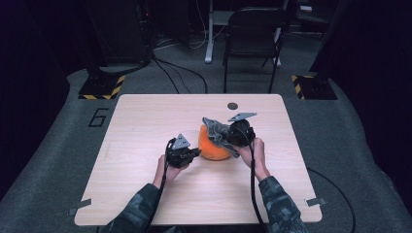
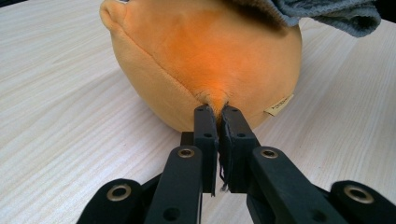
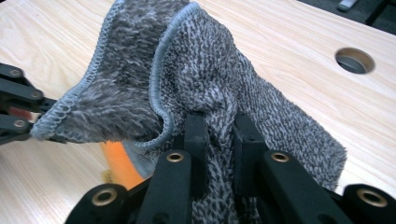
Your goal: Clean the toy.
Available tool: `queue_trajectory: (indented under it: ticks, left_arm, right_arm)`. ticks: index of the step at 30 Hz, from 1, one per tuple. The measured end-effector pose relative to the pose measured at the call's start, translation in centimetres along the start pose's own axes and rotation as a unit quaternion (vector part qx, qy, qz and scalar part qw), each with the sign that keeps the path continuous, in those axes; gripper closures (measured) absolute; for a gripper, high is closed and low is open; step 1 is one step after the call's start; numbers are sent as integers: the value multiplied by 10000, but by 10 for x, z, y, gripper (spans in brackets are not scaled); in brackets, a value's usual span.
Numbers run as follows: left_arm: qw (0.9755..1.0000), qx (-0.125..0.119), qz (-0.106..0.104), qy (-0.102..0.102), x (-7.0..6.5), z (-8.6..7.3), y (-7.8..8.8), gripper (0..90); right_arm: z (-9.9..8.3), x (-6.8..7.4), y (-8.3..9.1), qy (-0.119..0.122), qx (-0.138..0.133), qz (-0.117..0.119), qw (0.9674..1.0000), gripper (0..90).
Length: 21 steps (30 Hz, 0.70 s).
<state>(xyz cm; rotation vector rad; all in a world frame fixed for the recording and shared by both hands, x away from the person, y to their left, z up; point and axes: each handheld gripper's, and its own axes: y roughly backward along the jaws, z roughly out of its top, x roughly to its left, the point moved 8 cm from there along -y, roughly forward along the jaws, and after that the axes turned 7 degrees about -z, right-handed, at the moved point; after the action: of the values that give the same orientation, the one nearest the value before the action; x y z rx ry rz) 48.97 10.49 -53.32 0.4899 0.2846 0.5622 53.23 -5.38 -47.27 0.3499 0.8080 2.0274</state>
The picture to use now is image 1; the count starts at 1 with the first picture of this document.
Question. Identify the white desk frame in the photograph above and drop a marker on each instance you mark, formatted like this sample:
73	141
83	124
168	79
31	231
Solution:
210	48

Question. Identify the person's right hand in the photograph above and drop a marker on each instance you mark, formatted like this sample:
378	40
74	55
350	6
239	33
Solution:
259	155

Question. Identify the black stand base striped edge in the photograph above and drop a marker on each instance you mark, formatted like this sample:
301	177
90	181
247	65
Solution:
317	89
100	87

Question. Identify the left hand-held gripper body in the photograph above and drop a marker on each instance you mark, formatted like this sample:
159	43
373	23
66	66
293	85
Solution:
178	157

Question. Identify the dark curtain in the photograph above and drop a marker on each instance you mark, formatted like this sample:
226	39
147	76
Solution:
32	81
372	81

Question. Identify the orange plush toy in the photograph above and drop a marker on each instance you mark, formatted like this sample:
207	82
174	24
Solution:
212	150

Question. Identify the black folding chair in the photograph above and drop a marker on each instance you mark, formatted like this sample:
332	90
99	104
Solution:
252	35

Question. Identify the person's left hand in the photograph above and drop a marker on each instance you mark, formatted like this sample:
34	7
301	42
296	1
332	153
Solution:
173	174

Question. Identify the grey towel cloth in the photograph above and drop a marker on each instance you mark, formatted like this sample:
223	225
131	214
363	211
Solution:
218	132

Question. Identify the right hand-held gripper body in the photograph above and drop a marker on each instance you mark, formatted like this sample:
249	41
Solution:
241	134

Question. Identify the dark equipment cabinet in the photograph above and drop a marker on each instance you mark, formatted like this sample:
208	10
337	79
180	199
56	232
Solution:
120	32

